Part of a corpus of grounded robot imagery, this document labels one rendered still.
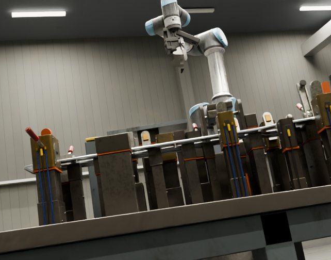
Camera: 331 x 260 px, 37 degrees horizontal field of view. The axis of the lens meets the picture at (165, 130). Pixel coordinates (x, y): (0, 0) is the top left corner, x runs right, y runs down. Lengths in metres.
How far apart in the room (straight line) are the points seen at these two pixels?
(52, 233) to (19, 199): 11.13
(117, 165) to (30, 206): 10.46
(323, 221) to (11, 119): 11.60
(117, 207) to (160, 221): 0.64
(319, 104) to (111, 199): 0.79
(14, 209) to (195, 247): 11.09
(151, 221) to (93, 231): 0.13
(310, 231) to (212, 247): 0.25
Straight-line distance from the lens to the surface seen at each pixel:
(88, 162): 2.01
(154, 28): 2.46
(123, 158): 1.71
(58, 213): 1.70
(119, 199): 1.69
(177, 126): 2.25
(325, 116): 1.76
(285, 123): 1.77
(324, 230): 1.26
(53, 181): 1.72
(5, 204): 12.16
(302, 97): 2.19
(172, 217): 1.07
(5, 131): 12.50
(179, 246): 1.11
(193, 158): 1.85
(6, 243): 1.03
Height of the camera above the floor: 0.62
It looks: 13 degrees up
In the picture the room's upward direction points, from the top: 9 degrees counter-clockwise
